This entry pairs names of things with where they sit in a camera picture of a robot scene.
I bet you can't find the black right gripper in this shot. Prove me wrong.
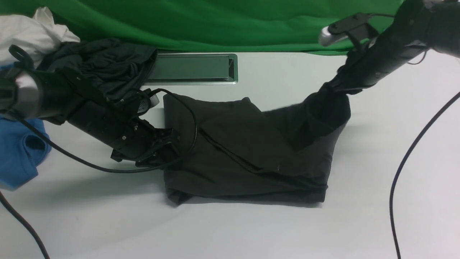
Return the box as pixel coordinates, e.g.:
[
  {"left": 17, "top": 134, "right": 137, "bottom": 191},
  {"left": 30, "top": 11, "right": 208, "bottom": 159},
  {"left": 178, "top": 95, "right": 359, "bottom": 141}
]
[{"left": 323, "top": 27, "right": 428, "bottom": 95}]

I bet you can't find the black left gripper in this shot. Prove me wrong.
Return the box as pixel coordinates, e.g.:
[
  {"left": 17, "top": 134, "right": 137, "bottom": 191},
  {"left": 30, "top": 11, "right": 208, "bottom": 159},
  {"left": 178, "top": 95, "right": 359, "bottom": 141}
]
[{"left": 68, "top": 101, "right": 180, "bottom": 168}]

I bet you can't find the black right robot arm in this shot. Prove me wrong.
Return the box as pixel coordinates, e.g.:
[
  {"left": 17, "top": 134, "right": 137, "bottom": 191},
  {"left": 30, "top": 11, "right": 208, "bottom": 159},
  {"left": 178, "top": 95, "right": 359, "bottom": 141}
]
[{"left": 318, "top": 0, "right": 460, "bottom": 94}]

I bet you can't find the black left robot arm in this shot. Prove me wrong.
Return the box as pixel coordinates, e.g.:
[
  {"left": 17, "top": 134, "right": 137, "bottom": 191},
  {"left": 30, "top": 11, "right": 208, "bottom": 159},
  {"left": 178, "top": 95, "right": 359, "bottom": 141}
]
[{"left": 1, "top": 45, "right": 181, "bottom": 169}]

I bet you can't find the green backdrop cloth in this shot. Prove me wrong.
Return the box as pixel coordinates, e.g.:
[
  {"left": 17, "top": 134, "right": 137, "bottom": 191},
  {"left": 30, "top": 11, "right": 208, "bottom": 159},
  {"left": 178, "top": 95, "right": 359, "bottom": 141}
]
[{"left": 1, "top": 0, "right": 402, "bottom": 55}]

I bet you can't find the dark teal crumpled garment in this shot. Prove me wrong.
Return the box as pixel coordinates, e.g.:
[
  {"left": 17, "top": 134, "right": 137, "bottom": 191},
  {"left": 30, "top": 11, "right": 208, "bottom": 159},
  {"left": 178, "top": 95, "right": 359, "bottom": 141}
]
[{"left": 38, "top": 38, "right": 158, "bottom": 101}]

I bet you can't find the blue crumpled garment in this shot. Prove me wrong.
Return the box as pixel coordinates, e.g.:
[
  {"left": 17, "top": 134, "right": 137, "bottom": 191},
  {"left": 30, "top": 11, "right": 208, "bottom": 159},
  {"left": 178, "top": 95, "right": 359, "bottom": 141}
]
[{"left": 0, "top": 68, "right": 51, "bottom": 190}]

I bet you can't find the white crumpled garment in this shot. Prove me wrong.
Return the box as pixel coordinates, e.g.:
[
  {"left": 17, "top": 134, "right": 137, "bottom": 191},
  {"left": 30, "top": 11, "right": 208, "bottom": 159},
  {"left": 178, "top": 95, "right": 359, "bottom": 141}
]
[{"left": 0, "top": 7, "right": 80, "bottom": 68}]

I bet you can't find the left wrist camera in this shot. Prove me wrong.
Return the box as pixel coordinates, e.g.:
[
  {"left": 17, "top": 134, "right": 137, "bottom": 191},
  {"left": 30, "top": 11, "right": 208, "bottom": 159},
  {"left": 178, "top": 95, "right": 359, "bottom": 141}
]
[{"left": 120, "top": 91, "right": 160, "bottom": 117}]

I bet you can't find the metal table cable hatch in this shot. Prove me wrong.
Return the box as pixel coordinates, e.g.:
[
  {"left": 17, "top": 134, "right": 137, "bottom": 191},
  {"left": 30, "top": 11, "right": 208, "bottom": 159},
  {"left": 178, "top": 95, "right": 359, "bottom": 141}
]
[{"left": 144, "top": 53, "right": 238, "bottom": 86}]

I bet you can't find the black right camera cable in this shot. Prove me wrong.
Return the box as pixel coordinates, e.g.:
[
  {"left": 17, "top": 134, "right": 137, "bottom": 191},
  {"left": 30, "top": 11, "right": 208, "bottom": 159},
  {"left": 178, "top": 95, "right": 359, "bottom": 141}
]
[{"left": 367, "top": 13, "right": 460, "bottom": 259}]

